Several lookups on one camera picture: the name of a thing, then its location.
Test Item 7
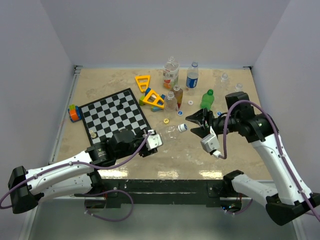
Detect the crushed bottle white cap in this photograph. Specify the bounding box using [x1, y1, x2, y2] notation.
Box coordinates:
[177, 123, 188, 133]

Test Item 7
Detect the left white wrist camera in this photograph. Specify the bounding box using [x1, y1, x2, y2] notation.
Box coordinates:
[143, 129, 163, 151]

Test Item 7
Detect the beige chess piece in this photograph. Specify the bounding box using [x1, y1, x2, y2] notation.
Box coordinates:
[89, 130, 97, 139]

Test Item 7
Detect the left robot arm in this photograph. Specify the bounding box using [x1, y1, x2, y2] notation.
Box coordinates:
[5, 129, 163, 214]

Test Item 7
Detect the fruit tea bottle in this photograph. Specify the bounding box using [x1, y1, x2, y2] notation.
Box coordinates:
[162, 56, 180, 90]

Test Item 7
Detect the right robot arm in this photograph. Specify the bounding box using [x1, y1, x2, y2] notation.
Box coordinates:
[185, 91, 320, 226]

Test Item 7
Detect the dark blue block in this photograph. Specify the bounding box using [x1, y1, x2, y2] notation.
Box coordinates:
[145, 87, 151, 95]

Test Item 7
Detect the yellow triangle frame near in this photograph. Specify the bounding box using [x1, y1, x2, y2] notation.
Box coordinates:
[142, 89, 165, 109]

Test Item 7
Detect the black white chessboard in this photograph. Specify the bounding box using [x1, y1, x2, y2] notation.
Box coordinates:
[79, 88, 151, 145]

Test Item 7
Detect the green soda bottle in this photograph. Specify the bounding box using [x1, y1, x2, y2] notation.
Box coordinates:
[200, 89, 215, 111]

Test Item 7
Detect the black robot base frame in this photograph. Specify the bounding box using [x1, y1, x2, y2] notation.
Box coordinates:
[89, 179, 246, 212]

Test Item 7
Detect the purple cable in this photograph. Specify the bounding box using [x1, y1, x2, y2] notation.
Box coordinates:
[0, 131, 154, 210]
[217, 99, 320, 222]

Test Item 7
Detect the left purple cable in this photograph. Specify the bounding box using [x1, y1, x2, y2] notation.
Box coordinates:
[0, 131, 154, 210]

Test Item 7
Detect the colourful toy block car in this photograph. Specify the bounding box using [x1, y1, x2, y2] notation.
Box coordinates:
[68, 104, 81, 123]

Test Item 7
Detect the blue label water bottle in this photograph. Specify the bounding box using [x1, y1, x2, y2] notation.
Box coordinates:
[186, 61, 199, 89]

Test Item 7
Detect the light blue toy block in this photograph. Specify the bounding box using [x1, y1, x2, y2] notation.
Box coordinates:
[151, 106, 162, 113]

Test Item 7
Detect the yellow triangle frame far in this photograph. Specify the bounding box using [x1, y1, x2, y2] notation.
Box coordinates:
[135, 75, 151, 93]

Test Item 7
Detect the crushed clear bottle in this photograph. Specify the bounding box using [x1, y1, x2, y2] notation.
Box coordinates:
[159, 125, 180, 141]

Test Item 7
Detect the yellow triangle frame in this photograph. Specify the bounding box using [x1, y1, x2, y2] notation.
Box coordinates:
[142, 89, 165, 109]
[135, 75, 151, 93]

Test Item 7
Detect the green toy block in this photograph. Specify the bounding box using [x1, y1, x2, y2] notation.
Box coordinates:
[139, 95, 145, 106]

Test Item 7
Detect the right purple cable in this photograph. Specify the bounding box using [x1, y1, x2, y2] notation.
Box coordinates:
[217, 99, 320, 222]

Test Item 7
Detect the clear empty bottle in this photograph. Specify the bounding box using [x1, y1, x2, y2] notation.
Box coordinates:
[164, 91, 178, 112]

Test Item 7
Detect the clear plastic bottle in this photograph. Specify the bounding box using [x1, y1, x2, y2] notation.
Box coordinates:
[235, 83, 243, 92]
[217, 73, 230, 92]

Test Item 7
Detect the amber tea bottle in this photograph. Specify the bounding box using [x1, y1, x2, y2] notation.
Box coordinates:
[173, 85, 183, 110]

